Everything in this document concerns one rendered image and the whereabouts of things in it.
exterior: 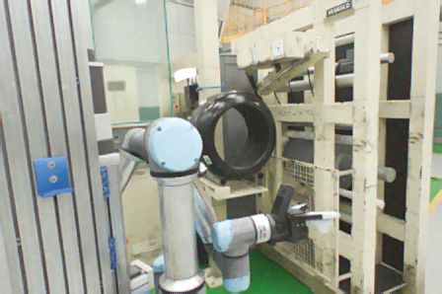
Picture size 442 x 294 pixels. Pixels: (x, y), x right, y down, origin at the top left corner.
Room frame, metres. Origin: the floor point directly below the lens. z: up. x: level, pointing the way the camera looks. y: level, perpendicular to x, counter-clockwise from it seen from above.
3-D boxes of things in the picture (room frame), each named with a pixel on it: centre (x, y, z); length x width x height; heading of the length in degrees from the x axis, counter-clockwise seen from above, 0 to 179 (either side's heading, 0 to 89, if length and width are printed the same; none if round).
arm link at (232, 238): (0.79, -0.01, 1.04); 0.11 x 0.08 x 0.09; 111
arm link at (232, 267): (0.81, 0.00, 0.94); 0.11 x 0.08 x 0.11; 21
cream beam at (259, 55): (2.15, -0.34, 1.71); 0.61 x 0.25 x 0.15; 25
